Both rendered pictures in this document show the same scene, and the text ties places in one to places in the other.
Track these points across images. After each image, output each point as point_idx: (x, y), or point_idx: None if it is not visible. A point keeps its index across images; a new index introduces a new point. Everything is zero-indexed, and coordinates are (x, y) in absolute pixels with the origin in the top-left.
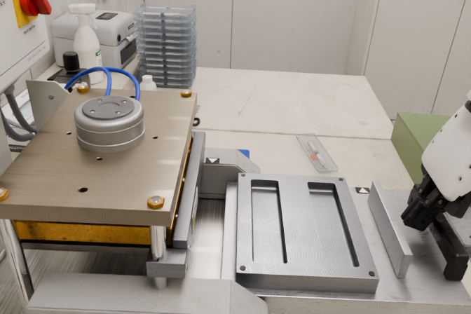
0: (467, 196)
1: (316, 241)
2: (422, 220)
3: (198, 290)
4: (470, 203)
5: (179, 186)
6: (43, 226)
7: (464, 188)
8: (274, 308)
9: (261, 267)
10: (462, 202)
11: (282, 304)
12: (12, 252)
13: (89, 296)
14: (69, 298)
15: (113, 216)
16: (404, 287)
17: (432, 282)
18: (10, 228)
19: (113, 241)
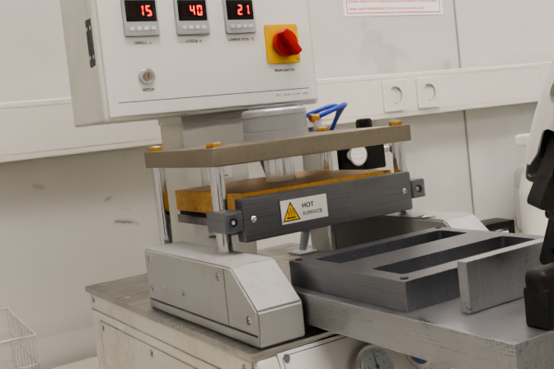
0: (542, 166)
1: (401, 259)
2: (551, 247)
3: (238, 257)
4: (549, 179)
5: (265, 157)
6: (186, 195)
7: (528, 148)
8: (312, 315)
9: (313, 261)
10: (536, 176)
11: (317, 310)
12: (157, 205)
13: (178, 249)
14: (167, 249)
15: (190, 158)
16: (454, 317)
17: (500, 323)
18: (157, 179)
19: None
